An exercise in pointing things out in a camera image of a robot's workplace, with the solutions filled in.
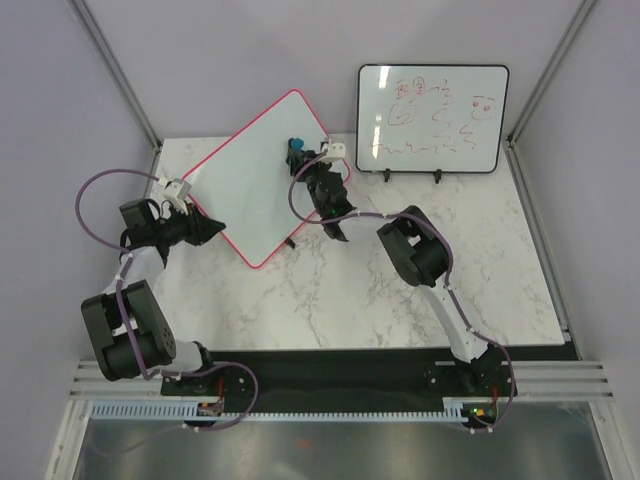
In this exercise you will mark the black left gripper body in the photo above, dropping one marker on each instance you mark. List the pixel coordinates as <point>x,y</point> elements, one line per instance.
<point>192,226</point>

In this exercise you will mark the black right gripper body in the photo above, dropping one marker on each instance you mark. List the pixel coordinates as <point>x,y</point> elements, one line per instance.
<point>310,175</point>

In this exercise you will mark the blue whiteboard eraser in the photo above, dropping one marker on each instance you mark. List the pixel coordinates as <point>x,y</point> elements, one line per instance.
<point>295,144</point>

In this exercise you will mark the pink framed whiteboard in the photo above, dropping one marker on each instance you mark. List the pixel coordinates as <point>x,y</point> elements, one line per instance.
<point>245,181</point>

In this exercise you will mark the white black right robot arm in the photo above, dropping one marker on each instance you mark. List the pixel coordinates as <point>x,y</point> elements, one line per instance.
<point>419,253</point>

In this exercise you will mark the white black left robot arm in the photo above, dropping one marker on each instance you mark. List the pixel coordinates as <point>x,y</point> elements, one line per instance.
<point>127,328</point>

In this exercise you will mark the black framed whiteboard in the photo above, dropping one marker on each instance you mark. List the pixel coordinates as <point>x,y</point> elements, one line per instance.
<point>430,118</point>

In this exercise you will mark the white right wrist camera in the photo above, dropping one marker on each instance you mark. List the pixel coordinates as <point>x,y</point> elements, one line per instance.
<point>332,151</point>

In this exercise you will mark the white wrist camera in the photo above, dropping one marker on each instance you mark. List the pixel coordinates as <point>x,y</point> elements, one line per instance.
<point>176,192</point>
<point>332,151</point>

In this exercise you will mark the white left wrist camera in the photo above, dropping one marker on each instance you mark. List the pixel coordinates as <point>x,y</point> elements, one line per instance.
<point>176,192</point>

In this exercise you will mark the white slotted cable duct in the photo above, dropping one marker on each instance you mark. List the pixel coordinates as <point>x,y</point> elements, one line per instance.
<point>190,409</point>

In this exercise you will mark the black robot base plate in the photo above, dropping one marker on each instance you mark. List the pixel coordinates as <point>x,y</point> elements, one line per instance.
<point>237,383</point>

